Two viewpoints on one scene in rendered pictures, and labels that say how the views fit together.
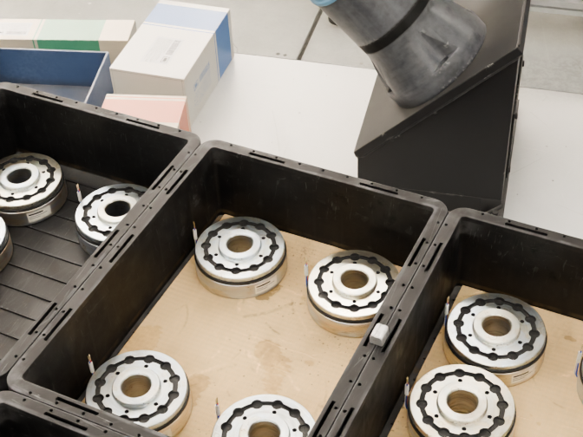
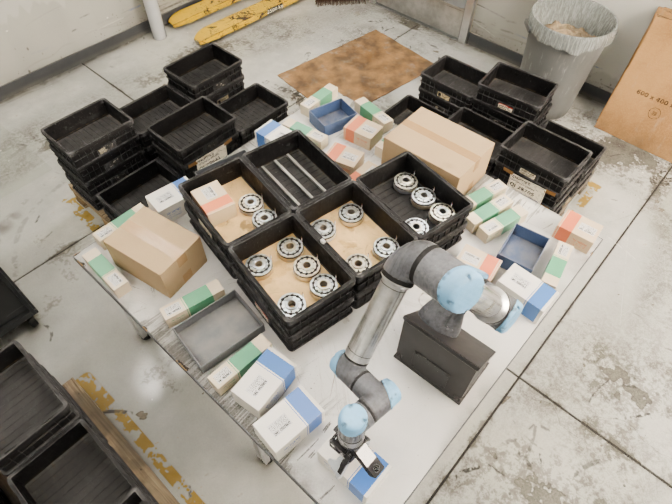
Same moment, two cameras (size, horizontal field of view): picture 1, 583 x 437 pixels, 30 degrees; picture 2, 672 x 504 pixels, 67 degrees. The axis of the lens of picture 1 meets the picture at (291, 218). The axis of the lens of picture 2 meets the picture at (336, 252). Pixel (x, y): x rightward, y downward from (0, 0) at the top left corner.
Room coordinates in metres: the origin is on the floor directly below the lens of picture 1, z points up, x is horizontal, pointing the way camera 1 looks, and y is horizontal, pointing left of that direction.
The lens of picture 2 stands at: (1.20, -1.14, 2.41)
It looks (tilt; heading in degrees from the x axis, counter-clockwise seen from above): 53 degrees down; 114
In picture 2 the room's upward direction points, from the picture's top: 1 degrees clockwise
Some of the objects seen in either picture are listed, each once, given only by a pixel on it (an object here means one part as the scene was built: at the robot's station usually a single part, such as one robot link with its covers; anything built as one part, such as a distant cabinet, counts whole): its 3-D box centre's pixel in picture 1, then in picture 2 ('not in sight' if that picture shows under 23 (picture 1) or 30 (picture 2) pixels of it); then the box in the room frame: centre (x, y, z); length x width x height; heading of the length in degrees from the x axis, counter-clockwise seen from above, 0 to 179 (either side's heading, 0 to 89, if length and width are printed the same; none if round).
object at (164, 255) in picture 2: not in sight; (157, 251); (0.05, -0.30, 0.78); 0.30 x 0.22 x 0.16; 173
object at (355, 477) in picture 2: not in sight; (353, 463); (1.08, -0.70, 0.75); 0.20 x 0.12 x 0.09; 163
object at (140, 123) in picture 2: not in sight; (160, 130); (-0.85, 0.73, 0.31); 0.40 x 0.30 x 0.34; 73
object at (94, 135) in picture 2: not in sight; (101, 155); (-0.97, 0.35, 0.37); 0.40 x 0.30 x 0.45; 73
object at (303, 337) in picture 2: not in sight; (293, 289); (0.61, -0.21, 0.76); 0.40 x 0.30 x 0.12; 152
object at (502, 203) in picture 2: not in sight; (488, 213); (1.19, 0.53, 0.73); 0.24 x 0.06 x 0.06; 60
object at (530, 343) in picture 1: (495, 329); (323, 284); (0.74, -0.20, 0.86); 0.10 x 0.10 x 0.01
